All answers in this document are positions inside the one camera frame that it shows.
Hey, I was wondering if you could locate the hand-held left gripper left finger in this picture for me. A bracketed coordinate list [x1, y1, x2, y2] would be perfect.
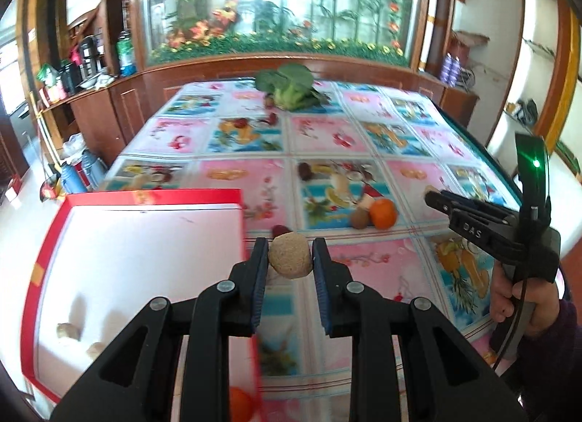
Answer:
[50, 236, 270, 422]

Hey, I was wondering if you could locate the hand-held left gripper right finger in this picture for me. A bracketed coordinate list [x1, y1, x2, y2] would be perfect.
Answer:
[311, 236, 530, 422]

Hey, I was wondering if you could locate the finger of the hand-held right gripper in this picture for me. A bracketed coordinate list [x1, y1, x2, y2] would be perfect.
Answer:
[438, 190, 520, 223]
[424, 190, 506, 228]

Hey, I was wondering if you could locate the brown round potato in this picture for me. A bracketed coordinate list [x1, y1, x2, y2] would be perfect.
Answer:
[267, 231, 315, 280]

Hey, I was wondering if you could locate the orange mandarin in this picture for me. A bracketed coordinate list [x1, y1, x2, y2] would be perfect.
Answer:
[228, 386, 256, 422]
[368, 198, 399, 230]

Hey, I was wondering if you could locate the red cardboard box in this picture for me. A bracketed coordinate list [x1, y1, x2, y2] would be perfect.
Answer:
[27, 188, 263, 409]

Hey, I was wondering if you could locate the person's right forearm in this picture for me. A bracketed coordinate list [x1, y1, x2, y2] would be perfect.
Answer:
[516, 297, 582, 422]

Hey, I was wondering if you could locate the person's right hand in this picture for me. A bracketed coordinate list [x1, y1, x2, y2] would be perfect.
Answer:
[489, 266, 561, 338]

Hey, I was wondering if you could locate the brown kiwi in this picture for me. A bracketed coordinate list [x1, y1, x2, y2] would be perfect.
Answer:
[350, 207, 372, 230]

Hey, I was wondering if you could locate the low wooden cabinet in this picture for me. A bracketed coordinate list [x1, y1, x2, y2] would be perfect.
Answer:
[416, 72, 480, 128]

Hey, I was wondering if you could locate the printed plastic tablecloth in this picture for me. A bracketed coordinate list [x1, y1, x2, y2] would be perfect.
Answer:
[102, 79, 523, 422]

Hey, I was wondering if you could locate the green bok choy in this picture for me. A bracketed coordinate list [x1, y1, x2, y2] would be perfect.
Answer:
[254, 64, 332, 112]

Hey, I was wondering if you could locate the blue thermos flask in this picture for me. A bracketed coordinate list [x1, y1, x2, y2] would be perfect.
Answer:
[82, 151, 108, 187]
[61, 163, 90, 196]

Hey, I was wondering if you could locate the wooden sideboard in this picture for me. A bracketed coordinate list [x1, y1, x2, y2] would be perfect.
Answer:
[39, 72, 151, 168]

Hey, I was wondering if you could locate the green plastic bottle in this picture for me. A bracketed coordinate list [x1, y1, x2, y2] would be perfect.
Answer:
[117, 30, 137, 78]

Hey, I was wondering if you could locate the green packet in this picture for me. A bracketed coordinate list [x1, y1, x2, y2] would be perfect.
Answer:
[39, 64, 63, 87]

